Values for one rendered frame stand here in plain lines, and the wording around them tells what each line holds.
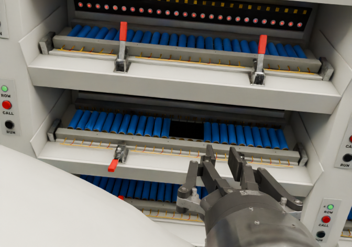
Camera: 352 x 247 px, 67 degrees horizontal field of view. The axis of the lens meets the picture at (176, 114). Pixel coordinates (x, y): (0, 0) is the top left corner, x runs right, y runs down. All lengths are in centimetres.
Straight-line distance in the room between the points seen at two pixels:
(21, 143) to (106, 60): 26
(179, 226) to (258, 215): 54
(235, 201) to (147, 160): 39
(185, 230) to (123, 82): 41
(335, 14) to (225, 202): 52
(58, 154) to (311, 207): 57
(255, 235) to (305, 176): 49
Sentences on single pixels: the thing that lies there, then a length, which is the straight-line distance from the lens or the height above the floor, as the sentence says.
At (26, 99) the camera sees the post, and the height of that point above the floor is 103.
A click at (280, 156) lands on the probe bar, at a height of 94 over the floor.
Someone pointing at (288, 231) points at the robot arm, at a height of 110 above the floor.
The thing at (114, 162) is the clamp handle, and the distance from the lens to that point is 56.
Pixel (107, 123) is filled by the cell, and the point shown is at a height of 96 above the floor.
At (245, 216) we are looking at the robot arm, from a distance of 21.
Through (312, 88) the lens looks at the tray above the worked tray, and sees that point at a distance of 58.
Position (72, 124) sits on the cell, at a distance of 68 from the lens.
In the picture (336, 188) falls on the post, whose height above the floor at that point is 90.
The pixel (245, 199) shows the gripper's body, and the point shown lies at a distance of 24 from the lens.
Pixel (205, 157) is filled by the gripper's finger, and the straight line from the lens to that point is 37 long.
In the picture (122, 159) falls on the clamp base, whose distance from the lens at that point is 60.
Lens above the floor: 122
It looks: 20 degrees down
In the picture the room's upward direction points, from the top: 5 degrees clockwise
